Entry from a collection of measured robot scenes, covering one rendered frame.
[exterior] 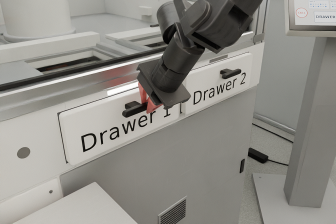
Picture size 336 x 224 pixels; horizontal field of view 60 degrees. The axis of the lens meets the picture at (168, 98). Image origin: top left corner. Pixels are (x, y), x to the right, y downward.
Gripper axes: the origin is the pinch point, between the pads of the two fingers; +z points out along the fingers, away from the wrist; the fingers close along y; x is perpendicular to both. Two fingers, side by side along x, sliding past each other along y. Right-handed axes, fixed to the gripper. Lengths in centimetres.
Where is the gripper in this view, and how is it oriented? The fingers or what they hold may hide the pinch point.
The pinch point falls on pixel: (148, 106)
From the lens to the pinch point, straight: 61.9
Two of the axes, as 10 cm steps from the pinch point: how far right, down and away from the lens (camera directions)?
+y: -5.5, -7.7, 3.1
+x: -7.3, 2.8, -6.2
